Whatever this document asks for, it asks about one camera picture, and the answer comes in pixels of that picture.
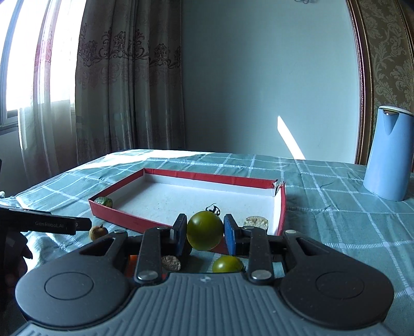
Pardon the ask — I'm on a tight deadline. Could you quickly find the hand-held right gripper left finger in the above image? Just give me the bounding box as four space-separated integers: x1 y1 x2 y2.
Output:
78 213 193 287

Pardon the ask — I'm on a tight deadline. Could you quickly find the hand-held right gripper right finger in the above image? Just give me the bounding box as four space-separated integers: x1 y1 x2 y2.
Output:
223 213 332 287

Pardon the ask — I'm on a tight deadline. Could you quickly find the small brown fruit with stem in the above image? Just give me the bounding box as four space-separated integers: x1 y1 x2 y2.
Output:
89 224 109 241

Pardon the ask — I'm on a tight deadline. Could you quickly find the large green tomato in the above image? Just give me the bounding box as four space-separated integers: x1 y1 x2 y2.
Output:
187 203 225 252

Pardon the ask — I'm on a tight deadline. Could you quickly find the cut wooden log piece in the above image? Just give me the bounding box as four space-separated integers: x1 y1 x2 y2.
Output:
243 216 269 231

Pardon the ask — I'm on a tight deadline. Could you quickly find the sugarcane piece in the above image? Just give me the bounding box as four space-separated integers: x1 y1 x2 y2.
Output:
161 255 182 271

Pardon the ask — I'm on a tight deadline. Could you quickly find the small green tomato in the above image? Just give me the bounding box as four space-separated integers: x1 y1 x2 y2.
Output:
212 255 244 274

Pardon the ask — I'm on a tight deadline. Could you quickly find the red cardboard box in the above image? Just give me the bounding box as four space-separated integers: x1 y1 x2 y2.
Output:
88 167 287 256

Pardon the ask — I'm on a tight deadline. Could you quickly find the person's left hand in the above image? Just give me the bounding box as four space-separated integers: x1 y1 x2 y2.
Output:
0 232 34 311

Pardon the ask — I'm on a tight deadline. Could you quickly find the green checked tablecloth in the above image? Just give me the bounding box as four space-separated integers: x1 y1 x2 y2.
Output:
0 149 414 336

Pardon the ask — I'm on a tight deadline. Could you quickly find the sheer white curtain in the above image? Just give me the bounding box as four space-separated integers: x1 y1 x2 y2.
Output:
6 0 85 189

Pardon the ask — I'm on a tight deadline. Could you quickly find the patterned brown curtain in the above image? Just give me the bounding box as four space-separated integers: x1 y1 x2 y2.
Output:
75 0 186 169

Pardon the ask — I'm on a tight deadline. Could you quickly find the blue kettle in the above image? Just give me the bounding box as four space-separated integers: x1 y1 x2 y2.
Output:
363 105 414 202

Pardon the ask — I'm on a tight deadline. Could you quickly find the window frame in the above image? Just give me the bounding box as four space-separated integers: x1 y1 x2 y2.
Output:
0 0 25 128

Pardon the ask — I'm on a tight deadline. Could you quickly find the brown wall moulding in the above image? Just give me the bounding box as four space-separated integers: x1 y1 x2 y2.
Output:
345 0 383 166

